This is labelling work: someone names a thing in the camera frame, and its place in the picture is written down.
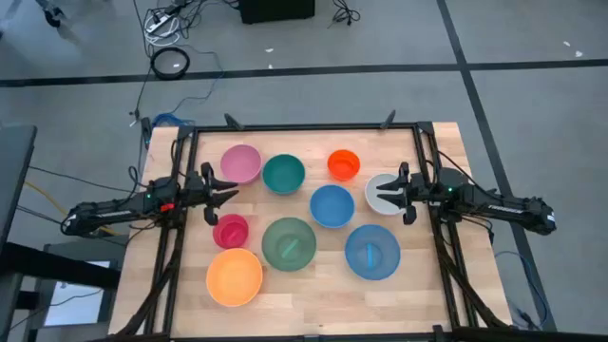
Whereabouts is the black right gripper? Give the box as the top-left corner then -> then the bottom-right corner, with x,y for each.
376,161 -> 431,226

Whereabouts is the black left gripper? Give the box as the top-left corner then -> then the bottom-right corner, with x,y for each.
182,161 -> 240,227

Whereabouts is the grey plastic bowl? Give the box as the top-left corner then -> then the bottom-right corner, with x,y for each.
364,172 -> 408,217

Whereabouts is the pink plastic bowl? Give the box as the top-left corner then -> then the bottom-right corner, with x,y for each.
219,143 -> 263,185

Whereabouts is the small red plastic bowl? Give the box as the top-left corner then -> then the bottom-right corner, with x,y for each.
212,213 -> 250,251

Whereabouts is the small orange-red plastic bowl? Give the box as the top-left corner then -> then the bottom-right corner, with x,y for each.
326,148 -> 362,182

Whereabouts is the large blue translucent bowl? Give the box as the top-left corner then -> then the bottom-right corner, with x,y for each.
344,223 -> 402,281

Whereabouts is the medium blue plastic bowl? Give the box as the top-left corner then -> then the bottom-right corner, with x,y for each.
309,183 -> 356,230

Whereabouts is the teal plastic bowl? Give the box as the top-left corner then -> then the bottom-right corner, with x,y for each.
261,153 -> 307,196

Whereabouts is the large orange plastic bowl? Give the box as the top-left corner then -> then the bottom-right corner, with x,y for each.
205,247 -> 264,308

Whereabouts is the large green translucent bowl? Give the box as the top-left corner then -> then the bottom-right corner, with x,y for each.
260,217 -> 317,273

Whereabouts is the white sheet under table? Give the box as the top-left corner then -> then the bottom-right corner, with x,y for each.
44,259 -> 113,329

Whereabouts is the black furniture beam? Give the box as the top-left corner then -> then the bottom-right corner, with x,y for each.
0,241 -> 121,290

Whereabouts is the white power strip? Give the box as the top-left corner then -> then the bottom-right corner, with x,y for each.
144,13 -> 168,34

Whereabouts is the black box on floor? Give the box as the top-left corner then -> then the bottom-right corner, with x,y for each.
238,0 -> 316,25

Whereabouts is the black side table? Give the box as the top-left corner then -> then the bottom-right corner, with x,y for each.
0,123 -> 38,251

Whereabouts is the black chair caster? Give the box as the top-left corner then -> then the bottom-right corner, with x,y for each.
35,0 -> 68,29

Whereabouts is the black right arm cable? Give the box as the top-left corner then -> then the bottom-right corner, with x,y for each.
434,150 -> 476,187

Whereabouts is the blue cable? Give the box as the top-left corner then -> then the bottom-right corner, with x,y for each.
493,250 -> 550,330
151,112 -> 196,128

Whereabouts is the black aluminium table frame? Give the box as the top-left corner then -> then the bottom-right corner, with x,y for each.
89,121 -> 608,342

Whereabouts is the long black floor cable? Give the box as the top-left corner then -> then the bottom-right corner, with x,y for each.
128,0 -> 156,128

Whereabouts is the black ring on floor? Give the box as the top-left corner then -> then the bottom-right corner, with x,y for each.
149,46 -> 191,81

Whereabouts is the white coiled cable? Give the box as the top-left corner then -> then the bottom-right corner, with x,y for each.
143,13 -> 182,48

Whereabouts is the yellow cable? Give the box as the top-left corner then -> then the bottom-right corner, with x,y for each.
23,180 -> 118,237

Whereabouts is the black floor cable tangle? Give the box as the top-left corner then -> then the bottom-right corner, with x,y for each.
163,0 -> 241,34

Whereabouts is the black cable bundle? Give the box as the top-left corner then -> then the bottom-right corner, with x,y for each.
327,0 -> 361,29

